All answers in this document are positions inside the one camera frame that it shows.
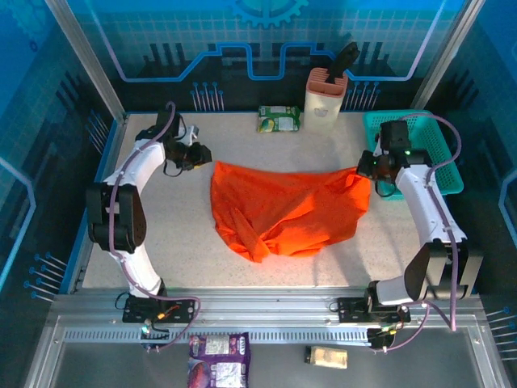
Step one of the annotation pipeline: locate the orange t-shirt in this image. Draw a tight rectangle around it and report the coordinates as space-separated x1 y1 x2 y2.
209 160 372 264

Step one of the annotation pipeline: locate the teal plastic basket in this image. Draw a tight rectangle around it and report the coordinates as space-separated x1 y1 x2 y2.
362 109 464 201

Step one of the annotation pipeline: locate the cream knife block pink top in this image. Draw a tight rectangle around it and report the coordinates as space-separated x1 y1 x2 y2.
302 67 349 133

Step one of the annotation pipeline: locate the purple snack bag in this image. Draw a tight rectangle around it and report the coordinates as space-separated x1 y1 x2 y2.
187 331 252 388

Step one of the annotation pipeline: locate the small tan packet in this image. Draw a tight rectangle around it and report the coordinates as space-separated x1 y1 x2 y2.
303 345 349 369

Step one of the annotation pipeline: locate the aluminium frame post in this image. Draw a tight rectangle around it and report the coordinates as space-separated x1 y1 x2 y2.
410 0 488 111
44 0 129 124

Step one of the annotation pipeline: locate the black knife handle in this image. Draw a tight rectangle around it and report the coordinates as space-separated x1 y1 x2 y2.
326 41 361 85

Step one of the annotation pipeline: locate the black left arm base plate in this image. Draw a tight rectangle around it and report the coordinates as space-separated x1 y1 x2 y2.
122 297 195 324

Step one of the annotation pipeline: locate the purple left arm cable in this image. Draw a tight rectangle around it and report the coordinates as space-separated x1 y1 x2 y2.
107 100 203 353

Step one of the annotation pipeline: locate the aluminium rail frame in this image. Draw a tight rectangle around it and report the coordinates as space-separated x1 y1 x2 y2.
23 285 510 388

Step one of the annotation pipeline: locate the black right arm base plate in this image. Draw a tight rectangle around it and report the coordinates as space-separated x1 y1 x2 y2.
337 297 411 324

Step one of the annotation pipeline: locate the slotted grey cable duct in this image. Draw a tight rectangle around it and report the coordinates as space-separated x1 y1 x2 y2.
62 327 371 344

